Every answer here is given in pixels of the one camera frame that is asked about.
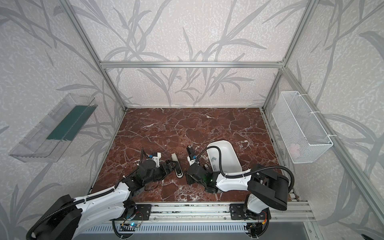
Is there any white plastic tray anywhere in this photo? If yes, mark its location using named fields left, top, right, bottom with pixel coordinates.
left=207, top=140, right=243, bottom=174

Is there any aluminium front rail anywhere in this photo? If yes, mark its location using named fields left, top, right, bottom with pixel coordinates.
left=62, top=201, right=316, bottom=225

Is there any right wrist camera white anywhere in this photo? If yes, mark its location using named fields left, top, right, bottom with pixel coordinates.
left=187, top=152, right=197, bottom=166

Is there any green circuit board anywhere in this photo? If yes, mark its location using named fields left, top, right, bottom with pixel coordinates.
left=121, top=223, right=141, bottom=231

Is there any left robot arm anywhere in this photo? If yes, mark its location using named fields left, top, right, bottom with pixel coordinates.
left=26, top=159, right=176, bottom=240

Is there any clear plastic wall bin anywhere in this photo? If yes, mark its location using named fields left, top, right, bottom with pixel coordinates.
left=9, top=94, right=98, bottom=163

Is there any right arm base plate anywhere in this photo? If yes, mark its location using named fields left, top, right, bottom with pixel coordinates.
left=229, top=204, right=271, bottom=222

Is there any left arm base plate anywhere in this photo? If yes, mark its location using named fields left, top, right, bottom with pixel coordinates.
left=124, top=204, right=152, bottom=221

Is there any white wire mesh basket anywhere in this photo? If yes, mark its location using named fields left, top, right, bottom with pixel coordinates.
left=272, top=91, right=333, bottom=164

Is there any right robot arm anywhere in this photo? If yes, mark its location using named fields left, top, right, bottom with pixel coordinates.
left=187, top=163, right=295, bottom=214

